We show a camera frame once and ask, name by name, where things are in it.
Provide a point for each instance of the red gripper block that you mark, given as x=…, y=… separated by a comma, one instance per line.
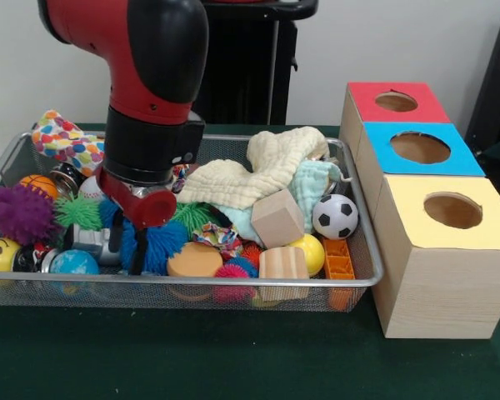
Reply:
x=154, y=210

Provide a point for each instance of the cream waffle cloth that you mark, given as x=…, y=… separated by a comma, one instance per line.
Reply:
x=233, y=183

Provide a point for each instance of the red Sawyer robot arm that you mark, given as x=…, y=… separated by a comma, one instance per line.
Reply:
x=150, y=83

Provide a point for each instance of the shallow clear mesh bin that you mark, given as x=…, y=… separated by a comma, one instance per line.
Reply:
x=129, y=298

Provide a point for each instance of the large blue spiky ball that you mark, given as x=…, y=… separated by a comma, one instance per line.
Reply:
x=166, y=246

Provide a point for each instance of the blue globe ball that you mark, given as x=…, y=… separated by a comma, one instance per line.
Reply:
x=75, y=263

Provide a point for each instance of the purple spiky toy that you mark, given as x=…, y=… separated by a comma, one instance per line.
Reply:
x=21, y=216

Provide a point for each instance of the yellow smiley ball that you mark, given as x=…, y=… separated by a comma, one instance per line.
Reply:
x=0, y=255

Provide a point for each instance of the plain wooden cube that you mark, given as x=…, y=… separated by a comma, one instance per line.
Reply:
x=277, y=221

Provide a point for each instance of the yellow tennis ball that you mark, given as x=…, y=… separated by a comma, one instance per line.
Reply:
x=312, y=254

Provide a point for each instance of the mint green waffle cloth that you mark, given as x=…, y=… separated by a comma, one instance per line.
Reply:
x=312, y=187

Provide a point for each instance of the small soccer ball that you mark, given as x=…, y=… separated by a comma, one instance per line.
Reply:
x=335, y=216

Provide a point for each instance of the black chair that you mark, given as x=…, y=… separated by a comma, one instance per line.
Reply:
x=496, y=83

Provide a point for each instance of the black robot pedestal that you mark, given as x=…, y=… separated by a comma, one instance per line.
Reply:
x=250, y=75

